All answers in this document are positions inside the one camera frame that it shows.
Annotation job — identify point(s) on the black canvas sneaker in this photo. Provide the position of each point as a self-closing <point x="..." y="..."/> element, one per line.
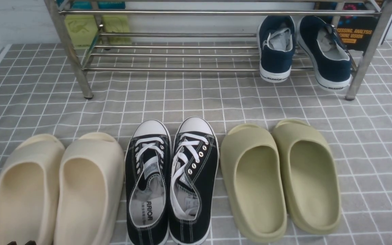
<point x="147" y="157"/>
<point x="192" y="175"/>

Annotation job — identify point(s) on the silver metal shoe rack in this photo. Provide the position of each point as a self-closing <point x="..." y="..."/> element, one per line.
<point x="58" y="12"/>

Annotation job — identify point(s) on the left cream foam slide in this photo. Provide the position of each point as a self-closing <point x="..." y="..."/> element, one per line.
<point x="29" y="191"/>

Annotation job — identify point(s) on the cream foam slide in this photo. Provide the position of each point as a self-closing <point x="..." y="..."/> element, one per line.
<point x="29" y="191"/>
<point x="91" y="178"/>

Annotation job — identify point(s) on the right cream foam slide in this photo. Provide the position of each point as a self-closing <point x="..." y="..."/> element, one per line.
<point x="91" y="178"/>

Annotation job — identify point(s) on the grey checked floor cloth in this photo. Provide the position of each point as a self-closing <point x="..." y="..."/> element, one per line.
<point x="39" y="94"/>

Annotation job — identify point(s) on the left olive foam slide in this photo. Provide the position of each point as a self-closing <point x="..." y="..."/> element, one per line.
<point x="250" y="165"/>

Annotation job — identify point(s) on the olive foam slide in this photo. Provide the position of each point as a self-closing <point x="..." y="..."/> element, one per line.
<point x="250" y="165"/>
<point x="309" y="178"/>

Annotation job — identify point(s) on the teal box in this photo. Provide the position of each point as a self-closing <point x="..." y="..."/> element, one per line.
<point x="87" y="4"/>

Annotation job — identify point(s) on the right olive foam slide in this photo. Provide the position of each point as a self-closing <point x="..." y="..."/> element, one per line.
<point x="309" y="178"/>

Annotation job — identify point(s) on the left navy blue sneaker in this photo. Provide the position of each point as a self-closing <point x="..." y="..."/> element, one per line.
<point x="276" y="44"/>

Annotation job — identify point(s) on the navy blue sneaker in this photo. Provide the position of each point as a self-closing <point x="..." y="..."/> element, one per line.
<point x="328" y="55"/>
<point x="276" y="44"/>

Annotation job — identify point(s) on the right navy blue sneaker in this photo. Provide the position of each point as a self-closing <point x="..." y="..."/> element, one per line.
<point x="328" y="55"/>

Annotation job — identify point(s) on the dark book orange lettering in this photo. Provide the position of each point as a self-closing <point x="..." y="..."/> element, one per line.
<point x="355" y="31"/>

